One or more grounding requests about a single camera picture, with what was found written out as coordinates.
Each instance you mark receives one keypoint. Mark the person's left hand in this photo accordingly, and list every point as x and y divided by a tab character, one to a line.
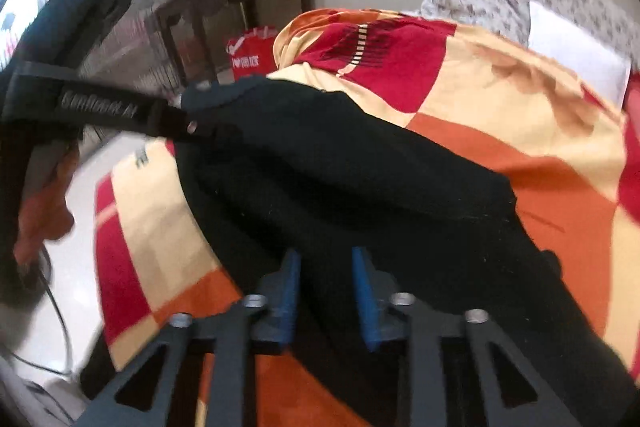
45	202

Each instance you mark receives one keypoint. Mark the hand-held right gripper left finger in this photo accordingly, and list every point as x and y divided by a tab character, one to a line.
288	292

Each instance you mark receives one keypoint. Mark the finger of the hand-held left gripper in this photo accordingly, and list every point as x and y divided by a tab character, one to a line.
210	107

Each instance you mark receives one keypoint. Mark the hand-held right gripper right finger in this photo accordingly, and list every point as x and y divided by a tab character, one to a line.
364	297

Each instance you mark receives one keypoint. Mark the red orange checkered blanket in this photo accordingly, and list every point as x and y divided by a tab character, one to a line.
500	107

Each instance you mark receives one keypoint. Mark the white pillow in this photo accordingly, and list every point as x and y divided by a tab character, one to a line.
575	52

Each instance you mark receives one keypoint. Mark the red shopping bag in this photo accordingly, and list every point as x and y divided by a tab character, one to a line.
251	52

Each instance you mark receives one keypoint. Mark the black pants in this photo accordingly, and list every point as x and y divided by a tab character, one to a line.
360	207

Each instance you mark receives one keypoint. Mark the dark wooden table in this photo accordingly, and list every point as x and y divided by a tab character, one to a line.
235	2

